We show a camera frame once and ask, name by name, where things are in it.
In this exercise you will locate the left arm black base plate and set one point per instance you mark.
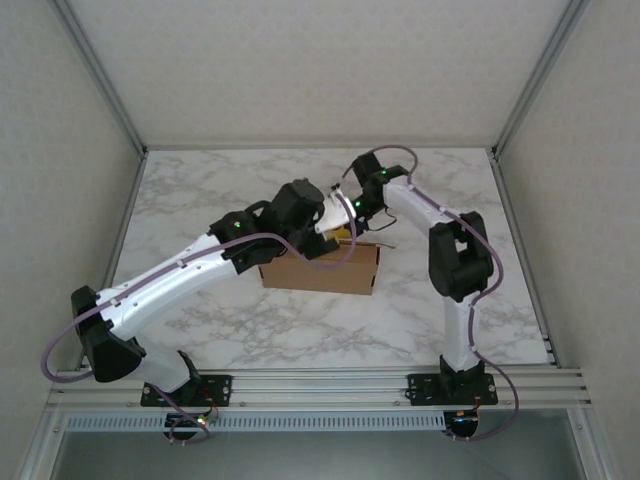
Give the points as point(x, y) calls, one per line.
point(220, 387)

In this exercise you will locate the brown cardboard box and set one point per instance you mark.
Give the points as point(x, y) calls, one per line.
point(320, 275)

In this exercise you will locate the aluminium table side rail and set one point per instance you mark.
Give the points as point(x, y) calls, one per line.
point(117, 250)
point(525, 260)

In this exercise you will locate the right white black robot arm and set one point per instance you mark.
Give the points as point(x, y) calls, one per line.
point(457, 260)

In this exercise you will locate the aluminium mounting rail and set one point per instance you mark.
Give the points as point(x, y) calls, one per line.
point(320, 387)

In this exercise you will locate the aluminium frame post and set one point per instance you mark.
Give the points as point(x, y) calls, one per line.
point(100, 75)
point(540, 75)

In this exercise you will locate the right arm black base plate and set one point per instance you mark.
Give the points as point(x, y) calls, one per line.
point(422, 390)

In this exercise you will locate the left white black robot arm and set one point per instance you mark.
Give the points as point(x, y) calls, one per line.
point(160, 285)

